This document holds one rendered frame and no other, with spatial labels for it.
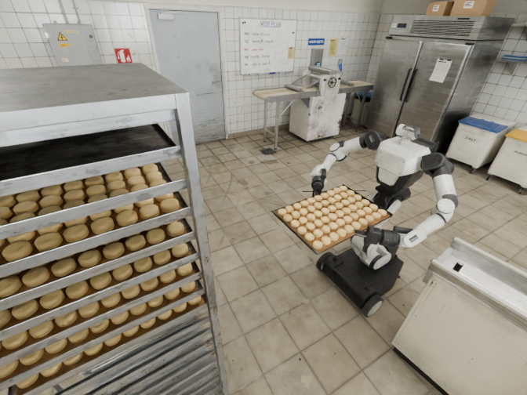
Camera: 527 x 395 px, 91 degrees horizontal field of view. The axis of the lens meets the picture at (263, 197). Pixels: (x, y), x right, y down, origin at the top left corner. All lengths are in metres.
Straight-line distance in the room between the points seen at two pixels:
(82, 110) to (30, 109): 0.07
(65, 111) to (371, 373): 2.14
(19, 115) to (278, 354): 1.94
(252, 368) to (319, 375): 0.45
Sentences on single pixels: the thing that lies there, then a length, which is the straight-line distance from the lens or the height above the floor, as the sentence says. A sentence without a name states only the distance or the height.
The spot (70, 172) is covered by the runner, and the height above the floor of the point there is 1.69.
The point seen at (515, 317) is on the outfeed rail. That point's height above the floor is 0.87.
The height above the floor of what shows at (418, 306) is 0.56.
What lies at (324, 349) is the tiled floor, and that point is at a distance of 2.20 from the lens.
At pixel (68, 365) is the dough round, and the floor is 1.05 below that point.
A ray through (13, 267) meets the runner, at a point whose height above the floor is 1.50.
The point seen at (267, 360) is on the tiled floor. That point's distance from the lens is 2.12.
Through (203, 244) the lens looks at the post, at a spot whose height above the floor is 1.39.
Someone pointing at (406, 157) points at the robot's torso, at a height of 1.30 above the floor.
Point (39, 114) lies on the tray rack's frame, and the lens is 0.58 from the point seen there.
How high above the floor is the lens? 1.95
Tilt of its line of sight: 35 degrees down
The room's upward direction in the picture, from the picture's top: 2 degrees clockwise
